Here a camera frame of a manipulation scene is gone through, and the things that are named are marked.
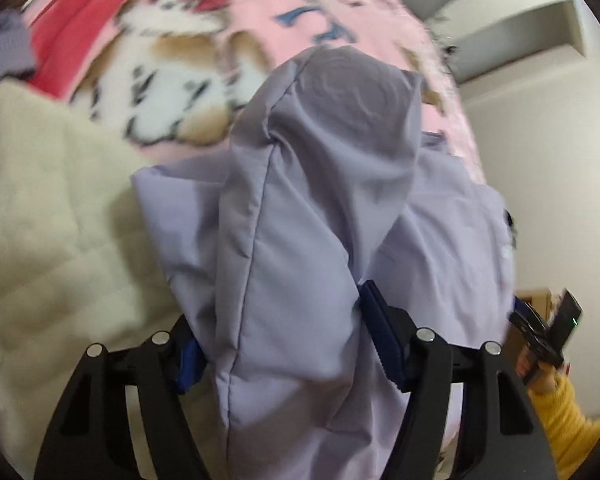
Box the lavender puffer jacket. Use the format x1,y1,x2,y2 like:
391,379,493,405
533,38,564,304
133,47,515,479

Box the person's right hand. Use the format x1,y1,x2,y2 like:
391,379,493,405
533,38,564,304
516,347,557,396

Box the cream quilted bedspread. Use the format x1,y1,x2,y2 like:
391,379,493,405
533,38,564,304
0,79,226,479

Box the pink cartoon fleece blanket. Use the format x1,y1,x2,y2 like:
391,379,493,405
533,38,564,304
24,0,483,181

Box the lavender knitted sweater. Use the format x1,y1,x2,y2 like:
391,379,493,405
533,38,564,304
0,9,36,81

